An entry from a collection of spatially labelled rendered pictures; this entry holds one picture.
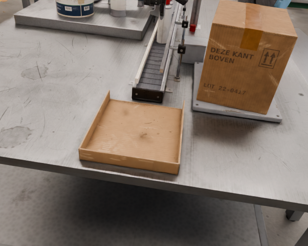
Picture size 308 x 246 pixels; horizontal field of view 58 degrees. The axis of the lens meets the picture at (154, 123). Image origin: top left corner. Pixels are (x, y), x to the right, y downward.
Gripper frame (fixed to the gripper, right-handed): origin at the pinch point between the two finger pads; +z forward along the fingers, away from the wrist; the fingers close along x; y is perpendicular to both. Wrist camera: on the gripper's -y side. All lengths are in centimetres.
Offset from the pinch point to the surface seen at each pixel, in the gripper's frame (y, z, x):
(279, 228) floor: -79, 79, 67
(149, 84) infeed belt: -0.1, -3.8, 34.4
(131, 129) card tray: 2, -10, 54
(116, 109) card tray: 9.0, -5.3, 46.4
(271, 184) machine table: -37, -16, 66
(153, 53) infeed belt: 2.1, 9.5, 11.4
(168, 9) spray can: -1.6, 1.6, -6.2
